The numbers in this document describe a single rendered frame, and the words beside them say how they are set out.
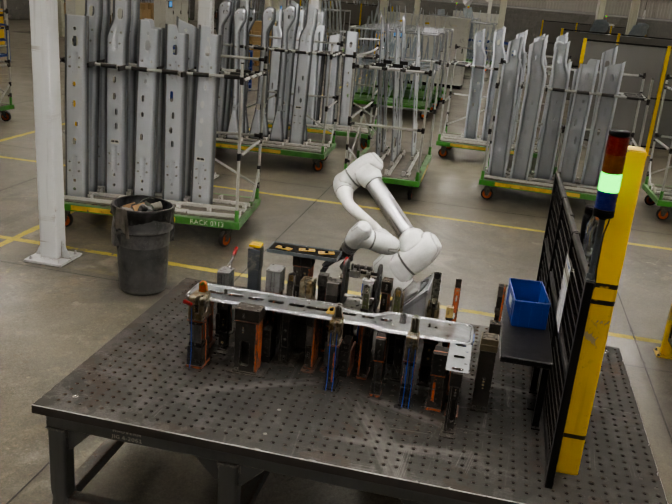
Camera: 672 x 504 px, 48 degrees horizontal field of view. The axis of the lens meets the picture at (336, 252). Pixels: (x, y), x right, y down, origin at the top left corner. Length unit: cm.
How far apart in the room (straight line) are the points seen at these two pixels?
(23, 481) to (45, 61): 362
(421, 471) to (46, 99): 471
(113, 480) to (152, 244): 246
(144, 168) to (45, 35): 185
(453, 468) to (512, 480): 23
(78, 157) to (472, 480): 570
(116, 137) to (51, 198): 131
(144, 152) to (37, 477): 432
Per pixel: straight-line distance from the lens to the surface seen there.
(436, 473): 310
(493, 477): 315
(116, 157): 799
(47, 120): 679
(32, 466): 436
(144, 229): 607
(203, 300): 354
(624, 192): 284
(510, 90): 1026
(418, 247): 413
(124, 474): 422
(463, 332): 357
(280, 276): 376
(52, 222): 699
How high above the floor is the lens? 243
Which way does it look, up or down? 19 degrees down
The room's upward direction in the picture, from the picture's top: 5 degrees clockwise
